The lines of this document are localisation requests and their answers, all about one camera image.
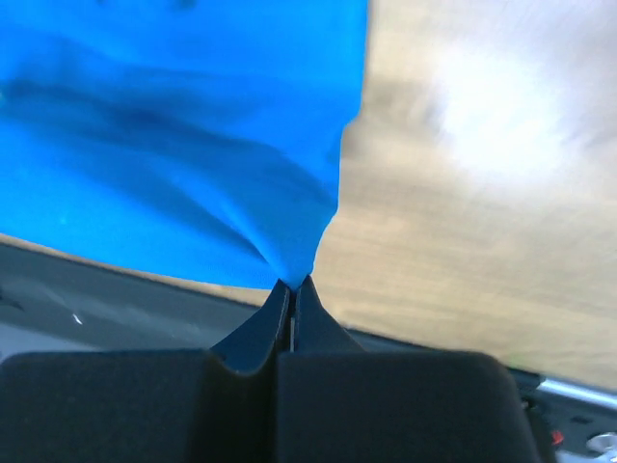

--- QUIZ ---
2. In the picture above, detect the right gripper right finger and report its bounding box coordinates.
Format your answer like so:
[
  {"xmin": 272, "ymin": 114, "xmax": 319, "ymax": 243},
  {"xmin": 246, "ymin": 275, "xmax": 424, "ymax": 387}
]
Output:
[{"xmin": 275, "ymin": 280, "xmax": 540, "ymax": 462}]

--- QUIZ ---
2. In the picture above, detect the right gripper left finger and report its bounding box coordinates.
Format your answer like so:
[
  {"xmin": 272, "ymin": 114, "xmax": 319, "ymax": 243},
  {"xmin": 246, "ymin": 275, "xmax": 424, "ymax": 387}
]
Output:
[{"xmin": 1, "ymin": 284, "xmax": 291, "ymax": 462}]

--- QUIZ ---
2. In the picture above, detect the blue t shirt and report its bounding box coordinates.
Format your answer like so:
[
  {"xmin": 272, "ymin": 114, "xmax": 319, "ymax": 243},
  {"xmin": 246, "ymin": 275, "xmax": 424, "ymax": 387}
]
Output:
[{"xmin": 1, "ymin": 1, "xmax": 368, "ymax": 288}]

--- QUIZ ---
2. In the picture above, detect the aluminium extrusion rail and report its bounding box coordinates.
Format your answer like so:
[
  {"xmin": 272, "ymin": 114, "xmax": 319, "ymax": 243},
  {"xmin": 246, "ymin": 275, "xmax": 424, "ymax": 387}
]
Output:
[{"xmin": 538, "ymin": 377, "xmax": 617, "ymax": 410}]

